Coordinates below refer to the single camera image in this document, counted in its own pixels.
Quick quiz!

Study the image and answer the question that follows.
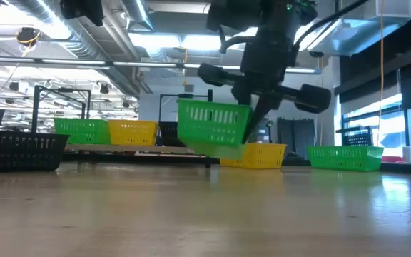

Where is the black ceiling dome device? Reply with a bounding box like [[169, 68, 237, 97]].
[[15, 26, 41, 48]]

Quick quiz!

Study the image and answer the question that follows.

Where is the yellow plastic basket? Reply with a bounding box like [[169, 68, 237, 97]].
[[220, 142, 288, 170], [108, 119, 160, 146]]

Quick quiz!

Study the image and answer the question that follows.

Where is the black aluminium table frame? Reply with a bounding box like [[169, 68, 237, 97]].
[[61, 151, 411, 176]]

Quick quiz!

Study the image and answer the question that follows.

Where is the long ceiling light bar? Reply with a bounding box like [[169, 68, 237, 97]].
[[0, 55, 323, 75]]

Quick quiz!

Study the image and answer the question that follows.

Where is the grey fabric panel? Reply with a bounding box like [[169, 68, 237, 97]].
[[275, 117, 316, 160]]

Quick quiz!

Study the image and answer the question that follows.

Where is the black perforated background cart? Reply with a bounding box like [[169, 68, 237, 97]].
[[335, 124, 377, 147]]

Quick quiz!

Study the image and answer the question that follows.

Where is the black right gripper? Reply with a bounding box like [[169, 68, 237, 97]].
[[196, 31, 333, 145]]

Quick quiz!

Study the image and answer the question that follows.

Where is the silver ventilation duct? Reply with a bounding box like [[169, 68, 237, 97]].
[[7, 0, 142, 97]]

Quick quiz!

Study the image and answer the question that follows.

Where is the black plastic basket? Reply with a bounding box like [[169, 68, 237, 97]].
[[158, 121, 186, 148], [0, 129, 71, 173]]

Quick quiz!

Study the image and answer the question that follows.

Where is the green plastic basket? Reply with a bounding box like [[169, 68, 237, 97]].
[[53, 118, 112, 146], [176, 99, 253, 161], [307, 145, 385, 173]]

